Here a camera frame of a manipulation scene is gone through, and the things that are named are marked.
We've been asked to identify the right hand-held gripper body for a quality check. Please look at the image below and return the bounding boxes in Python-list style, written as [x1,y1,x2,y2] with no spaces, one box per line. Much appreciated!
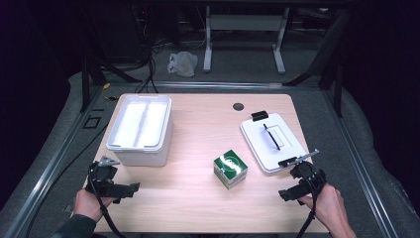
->
[289,149,328,199]

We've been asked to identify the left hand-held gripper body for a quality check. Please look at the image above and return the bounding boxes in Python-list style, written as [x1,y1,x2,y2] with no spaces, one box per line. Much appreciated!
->
[86,155,121,198]

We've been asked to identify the person's right hand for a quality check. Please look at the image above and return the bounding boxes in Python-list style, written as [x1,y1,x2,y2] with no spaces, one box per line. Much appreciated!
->
[297,182,349,230]

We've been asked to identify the person's left hand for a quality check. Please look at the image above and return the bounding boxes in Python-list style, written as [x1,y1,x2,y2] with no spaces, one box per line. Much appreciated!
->
[72,188,116,223]

